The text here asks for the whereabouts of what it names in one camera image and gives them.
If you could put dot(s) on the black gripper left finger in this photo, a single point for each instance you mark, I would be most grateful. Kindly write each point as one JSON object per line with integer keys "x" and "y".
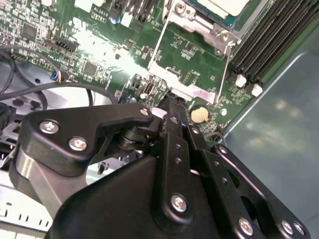
{"x": 62, "y": 129}

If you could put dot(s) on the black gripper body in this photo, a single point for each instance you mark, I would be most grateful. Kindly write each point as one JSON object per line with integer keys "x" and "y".
{"x": 112, "y": 211}

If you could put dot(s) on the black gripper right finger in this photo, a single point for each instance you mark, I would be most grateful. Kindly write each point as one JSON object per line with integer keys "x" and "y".
{"x": 224, "y": 186}

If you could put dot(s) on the silver topped CPU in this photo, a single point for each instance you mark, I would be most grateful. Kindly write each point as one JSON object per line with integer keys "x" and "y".
{"x": 219, "y": 7}

